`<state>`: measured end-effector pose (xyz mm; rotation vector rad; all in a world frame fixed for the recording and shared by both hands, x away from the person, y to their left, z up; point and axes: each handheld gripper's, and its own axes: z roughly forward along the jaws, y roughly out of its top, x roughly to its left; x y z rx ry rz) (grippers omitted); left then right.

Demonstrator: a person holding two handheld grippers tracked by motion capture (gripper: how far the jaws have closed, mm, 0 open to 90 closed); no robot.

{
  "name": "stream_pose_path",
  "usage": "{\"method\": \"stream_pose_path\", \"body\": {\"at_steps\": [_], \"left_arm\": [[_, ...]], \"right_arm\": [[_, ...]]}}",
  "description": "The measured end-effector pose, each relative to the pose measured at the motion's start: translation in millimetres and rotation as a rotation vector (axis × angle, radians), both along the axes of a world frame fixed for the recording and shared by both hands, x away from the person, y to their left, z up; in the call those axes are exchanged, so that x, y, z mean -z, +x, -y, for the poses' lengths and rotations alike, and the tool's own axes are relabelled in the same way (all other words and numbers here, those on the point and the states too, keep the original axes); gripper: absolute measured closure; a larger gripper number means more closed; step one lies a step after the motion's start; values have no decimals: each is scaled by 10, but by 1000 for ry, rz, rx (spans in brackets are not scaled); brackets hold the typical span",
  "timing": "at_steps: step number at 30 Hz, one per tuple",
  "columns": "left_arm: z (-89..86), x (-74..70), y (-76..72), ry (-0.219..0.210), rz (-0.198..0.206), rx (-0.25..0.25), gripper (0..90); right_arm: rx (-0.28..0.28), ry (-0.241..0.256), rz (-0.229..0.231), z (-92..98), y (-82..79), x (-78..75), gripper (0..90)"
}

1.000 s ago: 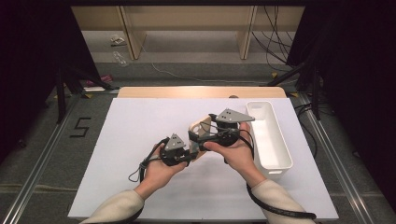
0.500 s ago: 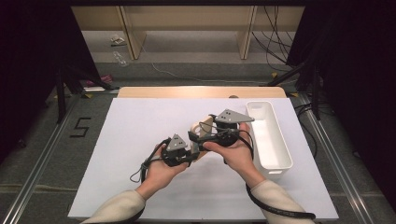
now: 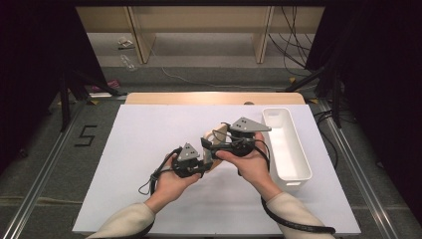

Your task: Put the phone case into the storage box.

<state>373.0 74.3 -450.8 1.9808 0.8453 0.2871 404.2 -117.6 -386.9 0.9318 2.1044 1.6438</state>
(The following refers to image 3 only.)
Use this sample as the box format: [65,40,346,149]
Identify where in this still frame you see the light wooden table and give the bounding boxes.
[124,92,307,107]

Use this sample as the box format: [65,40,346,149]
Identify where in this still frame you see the dark curtain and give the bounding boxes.
[0,0,108,175]
[304,0,422,218]

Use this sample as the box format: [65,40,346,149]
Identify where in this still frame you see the white table mat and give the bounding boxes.
[72,104,362,236]

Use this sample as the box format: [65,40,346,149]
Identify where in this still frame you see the aluminium floor rail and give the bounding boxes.
[317,99,400,239]
[0,99,88,239]

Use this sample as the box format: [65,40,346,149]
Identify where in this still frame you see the black metal stand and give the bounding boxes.
[284,65,343,129]
[59,70,129,132]

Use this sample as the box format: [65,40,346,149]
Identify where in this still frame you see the white plastic bin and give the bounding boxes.
[261,107,314,187]

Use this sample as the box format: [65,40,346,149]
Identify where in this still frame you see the pink object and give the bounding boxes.
[92,79,121,94]

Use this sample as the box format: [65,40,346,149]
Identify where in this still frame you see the hanging black cables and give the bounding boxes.
[268,5,317,78]

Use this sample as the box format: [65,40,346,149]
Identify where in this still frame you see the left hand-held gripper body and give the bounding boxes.
[171,142,207,179]

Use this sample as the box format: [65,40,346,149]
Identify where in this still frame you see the right hand-held gripper black cable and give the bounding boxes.
[212,121,336,235]

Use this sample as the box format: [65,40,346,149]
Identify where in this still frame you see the clear plastic bottle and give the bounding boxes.
[119,54,138,73]

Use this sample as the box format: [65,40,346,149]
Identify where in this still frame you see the light wooden shelf frame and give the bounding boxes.
[75,5,325,65]

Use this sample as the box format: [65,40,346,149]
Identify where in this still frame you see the person's right hand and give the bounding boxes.
[215,131,284,202]

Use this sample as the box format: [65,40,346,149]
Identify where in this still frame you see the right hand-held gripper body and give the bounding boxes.
[212,117,273,159]

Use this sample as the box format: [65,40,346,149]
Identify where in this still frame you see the person's left hand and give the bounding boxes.
[144,153,202,214]

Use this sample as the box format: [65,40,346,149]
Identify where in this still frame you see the beige printed phone case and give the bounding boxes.
[202,122,231,173]

